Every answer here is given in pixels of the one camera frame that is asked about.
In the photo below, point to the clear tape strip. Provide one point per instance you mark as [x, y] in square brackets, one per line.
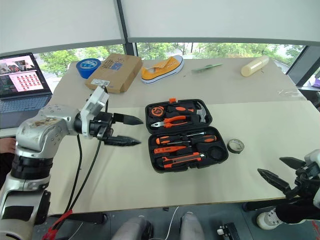
[288, 92]

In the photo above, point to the black table foot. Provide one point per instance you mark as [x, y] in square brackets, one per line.
[82, 218]

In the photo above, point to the beige paper table cover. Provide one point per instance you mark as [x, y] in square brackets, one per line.
[125, 185]
[212, 85]

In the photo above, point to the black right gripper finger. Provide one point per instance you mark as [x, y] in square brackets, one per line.
[293, 162]
[275, 180]

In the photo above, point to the orange black tape measure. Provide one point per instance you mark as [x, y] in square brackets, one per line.
[157, 111]

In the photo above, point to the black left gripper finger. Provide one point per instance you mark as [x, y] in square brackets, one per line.
[128, 120]
[122, 141]

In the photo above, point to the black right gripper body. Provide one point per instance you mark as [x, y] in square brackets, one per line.
[307, 180]

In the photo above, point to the cream cylinder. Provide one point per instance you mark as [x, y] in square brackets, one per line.
[255, 66]

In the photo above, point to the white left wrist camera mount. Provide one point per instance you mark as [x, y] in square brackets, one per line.
[96, 101]

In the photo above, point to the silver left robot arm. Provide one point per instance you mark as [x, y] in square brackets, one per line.
[37, 135]

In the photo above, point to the purple object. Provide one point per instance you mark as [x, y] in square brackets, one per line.
[317, 83]

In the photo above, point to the orange black utility knife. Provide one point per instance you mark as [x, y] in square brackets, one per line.
[180, 160]

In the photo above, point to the blue tape roll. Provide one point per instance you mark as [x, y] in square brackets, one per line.
[86, 68]

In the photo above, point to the black floor device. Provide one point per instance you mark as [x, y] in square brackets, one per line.
[228, 232]

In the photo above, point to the claw hammer with orange grip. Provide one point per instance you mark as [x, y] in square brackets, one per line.
[201, 113]

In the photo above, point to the white sneaker of bystander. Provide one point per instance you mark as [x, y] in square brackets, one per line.
[267, 220]

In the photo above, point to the grey rounded shape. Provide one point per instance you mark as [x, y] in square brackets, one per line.
[192, 227]
[135, 228]

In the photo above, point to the black tool case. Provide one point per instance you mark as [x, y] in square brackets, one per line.
[186, 140]

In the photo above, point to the open laptop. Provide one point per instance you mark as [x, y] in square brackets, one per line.
[23, 102]

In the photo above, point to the yellow canvas shoe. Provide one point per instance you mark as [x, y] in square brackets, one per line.
[161, 71]

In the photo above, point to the bystander bare hand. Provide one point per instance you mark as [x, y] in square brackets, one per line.
[7, 145]

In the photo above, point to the green plastic tool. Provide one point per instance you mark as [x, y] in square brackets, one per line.
[206, 67]

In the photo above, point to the dark window pillar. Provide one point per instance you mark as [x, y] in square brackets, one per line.
[128, 47]

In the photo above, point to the black trouser leg of bystander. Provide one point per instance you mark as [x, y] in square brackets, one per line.
[295, 212]

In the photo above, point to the brown cardboard box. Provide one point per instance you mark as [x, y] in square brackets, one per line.
[115, 73]

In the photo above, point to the white roller blind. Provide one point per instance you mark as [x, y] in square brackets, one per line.
[60, 20]
[220, 18]

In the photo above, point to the orange tester screwdriver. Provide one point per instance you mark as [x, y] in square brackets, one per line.
[170, 149]

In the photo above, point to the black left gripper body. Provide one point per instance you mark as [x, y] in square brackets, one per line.
[101, 125]

